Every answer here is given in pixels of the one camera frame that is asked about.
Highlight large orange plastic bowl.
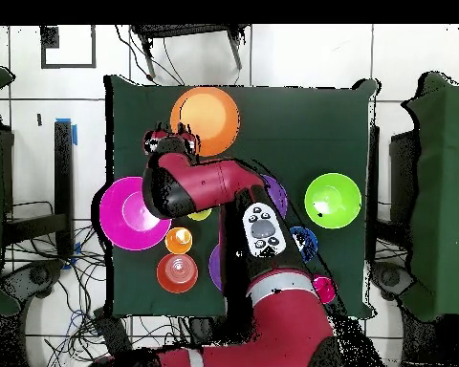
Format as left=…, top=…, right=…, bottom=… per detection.
left=169, top=86, right=241, bottom=158

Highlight large pink plastic bowl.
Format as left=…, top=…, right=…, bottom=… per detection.
left=98, top=176, right=173, bottom=252

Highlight yellow plastic cup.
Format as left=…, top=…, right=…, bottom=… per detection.
left=186, top=207, right=213, bottom=222

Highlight black metal stand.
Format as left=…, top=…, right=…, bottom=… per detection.
left=5, top=119, right=75, bottom=265

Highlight orange plastic cup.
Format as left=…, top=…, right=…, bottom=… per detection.
left=164, top=227, right=194, bottom=255

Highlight black stool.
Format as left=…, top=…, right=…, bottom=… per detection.
left=130, top=24, right=251, bottom=82

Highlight purple plastic bowl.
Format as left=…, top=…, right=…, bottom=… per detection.
left=208, top=244, right=225, bottom=291
left=259, top=173, right=289, bottom=219

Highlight small red-orange plastic bowl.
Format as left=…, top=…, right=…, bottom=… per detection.
left=156, top=252, right=199, bottom=294

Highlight dark green tablecloth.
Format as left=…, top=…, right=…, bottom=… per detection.
left=103, top=74, right=380, bottom=320

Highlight light green plastic bowl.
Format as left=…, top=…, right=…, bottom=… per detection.
left=304, top=172, right=363, bottom=229

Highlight blue plastic bowl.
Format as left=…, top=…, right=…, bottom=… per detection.
left=289, top=226, right=319, bottom=264

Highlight red plastic cup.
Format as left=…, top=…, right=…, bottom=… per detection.
left=312, top=275, right=338, bottom=305

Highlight black floor frame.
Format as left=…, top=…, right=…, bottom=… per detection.
left=40, top=25, right=98, bottom=70

